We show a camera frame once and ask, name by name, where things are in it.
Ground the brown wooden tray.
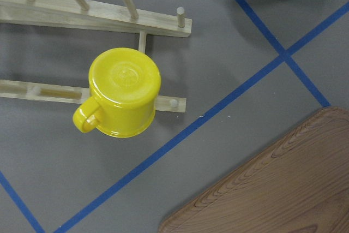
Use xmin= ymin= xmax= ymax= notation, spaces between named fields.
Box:
xmin=159 ymin=107 xmax=348 ymax=232

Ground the yellow mug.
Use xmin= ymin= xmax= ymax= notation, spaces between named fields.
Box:
xmin=73 ymin=47 xmax=161 ymax=138

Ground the wooden dish rack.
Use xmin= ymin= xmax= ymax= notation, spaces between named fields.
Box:
xmin=1 ymin=0 xmax=192 ymax=113

